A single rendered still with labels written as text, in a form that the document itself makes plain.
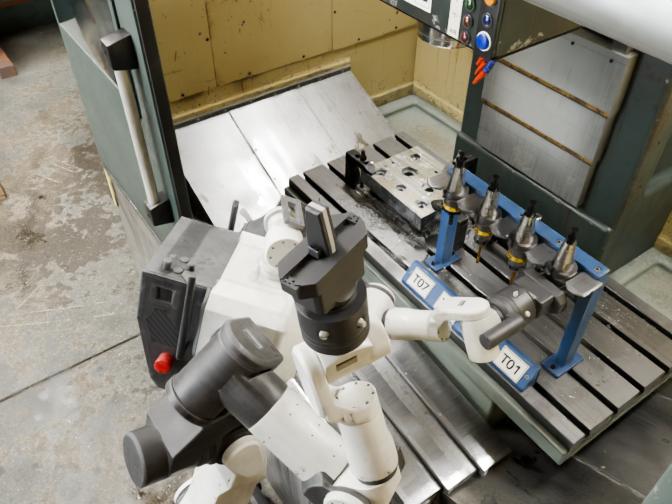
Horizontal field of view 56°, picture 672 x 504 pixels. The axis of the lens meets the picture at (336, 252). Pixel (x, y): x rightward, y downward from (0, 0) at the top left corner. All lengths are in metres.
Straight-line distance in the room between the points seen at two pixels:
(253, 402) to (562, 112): 1.40
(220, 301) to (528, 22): 0.76
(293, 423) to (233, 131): 1.74
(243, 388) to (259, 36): 1.80
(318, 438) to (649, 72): 1.33
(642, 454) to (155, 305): 1.19
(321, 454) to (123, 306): 2.18
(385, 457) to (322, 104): 1.98
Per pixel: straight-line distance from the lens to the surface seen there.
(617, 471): 1.70
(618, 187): 2.07
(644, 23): 0.45
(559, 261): 1.41
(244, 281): 1.11
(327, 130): 2.64
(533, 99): 2.11
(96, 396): 2.79
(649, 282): 2.46
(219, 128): 2.56
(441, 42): 1.58
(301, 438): 0.98
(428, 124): 3.03
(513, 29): 1.27
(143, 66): 1.52
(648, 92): 1.92
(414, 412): 1.72
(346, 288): 0.72
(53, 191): 3.87
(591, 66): 1.94
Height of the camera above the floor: 2.18
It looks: 44 degrees down
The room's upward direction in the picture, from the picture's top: straight up
